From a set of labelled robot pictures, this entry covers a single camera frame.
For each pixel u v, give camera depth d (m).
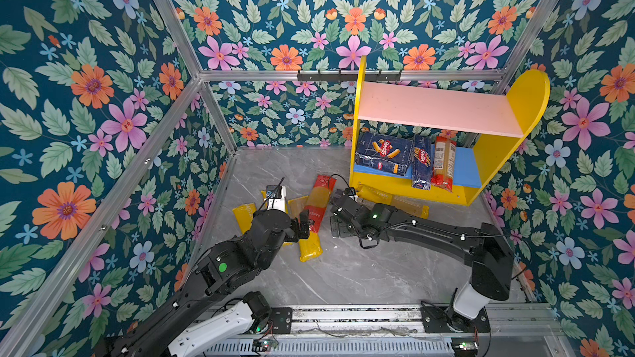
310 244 0.86
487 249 0.50
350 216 0.60
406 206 0.98
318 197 1.07
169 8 0.75
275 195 0.54
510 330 0.75
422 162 0.91
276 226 0.45
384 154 0.91
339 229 0.72
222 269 0.42
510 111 0.76
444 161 0.93
